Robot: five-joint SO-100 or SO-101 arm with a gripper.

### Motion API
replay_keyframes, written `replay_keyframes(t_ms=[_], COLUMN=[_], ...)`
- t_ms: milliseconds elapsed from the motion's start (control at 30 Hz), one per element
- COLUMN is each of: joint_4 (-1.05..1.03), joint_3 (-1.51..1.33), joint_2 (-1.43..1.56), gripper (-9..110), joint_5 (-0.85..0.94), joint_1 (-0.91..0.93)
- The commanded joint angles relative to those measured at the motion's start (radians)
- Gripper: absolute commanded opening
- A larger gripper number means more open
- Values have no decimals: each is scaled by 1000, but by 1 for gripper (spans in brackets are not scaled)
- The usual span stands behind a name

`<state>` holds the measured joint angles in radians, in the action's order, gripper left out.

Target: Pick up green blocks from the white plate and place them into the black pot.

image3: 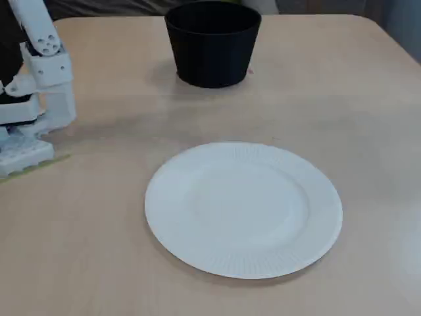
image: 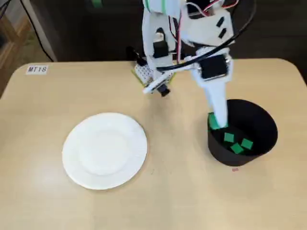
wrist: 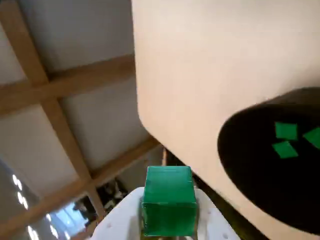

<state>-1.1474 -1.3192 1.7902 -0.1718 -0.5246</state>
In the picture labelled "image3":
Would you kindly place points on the black round pot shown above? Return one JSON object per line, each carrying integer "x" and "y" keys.
{"x": 213, "y": 56}

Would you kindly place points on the white paper plate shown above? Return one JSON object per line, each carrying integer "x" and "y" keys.
{"x": 243, "y": 214}

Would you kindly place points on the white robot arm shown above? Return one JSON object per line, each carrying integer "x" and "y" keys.
{"x": 52, "y": 69}

